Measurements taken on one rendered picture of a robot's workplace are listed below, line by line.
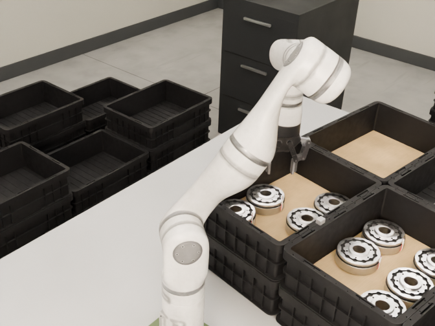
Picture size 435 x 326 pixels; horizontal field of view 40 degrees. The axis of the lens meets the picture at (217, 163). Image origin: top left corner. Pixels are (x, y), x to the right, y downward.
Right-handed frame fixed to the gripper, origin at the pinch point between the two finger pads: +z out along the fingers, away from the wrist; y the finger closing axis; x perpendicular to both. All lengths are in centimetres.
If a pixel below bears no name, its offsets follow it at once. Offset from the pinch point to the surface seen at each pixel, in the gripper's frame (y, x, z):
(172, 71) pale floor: -35, 279, 95
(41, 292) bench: -60, -20, 24
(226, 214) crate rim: -15.0, -17.0, 2.3
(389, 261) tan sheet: 24.2, -23.2, 11.6
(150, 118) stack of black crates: -41, 113, 46
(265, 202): -3.6, -3.5, 8.6
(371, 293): 15.6, -37.0, 8.6
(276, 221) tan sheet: -1.0, -7.7, 11.5
